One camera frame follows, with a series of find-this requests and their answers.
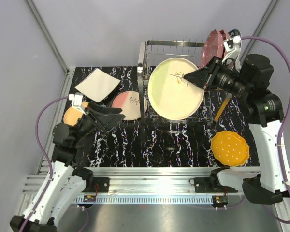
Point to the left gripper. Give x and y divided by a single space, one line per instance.
108 121

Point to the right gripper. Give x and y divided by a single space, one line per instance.
206 77

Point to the pink speckled plate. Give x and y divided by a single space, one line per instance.
129 102

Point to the cream bordered plate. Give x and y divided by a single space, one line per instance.
170 95

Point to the pink dotted plate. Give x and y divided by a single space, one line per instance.
225 36
213 47

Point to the yellow dotted plate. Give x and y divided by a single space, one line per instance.
230 149

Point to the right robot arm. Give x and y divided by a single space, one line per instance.
264 113

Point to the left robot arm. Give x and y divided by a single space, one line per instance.
64 182

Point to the stainless steel dish rack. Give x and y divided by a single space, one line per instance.
151 54

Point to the grey green-rimmed plate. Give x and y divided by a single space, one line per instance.
235 32

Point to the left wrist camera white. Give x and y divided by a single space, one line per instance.
77 102

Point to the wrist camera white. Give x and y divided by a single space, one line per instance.
77 102
232 47

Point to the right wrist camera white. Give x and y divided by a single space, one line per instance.
232 47

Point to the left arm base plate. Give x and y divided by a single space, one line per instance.
99 184

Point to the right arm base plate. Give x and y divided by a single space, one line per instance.
204 185

